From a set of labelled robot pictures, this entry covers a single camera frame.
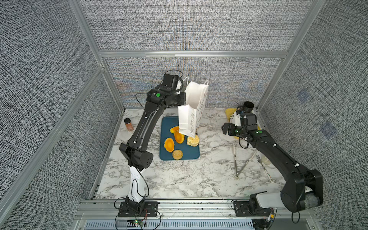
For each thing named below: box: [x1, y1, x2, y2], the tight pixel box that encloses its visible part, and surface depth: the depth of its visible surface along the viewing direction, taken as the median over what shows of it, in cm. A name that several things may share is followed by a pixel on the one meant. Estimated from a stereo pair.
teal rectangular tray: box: [159, 115, 200, 161], surface depth 96 cm
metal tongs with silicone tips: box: [232, 142, 257, 181], surface depth 88 cm
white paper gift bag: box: [178, 76, 209, 138], surface depth 81 cm
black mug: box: [236, 101, 255, 114], surface depth 113 cm
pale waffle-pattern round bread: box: [186, 134, 200, 148], surface depth 97 cm
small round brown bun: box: [172, 149, 184, 161], surface depth 92 cm
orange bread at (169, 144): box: [163, 137, 175, 153], surface depth 94 cm
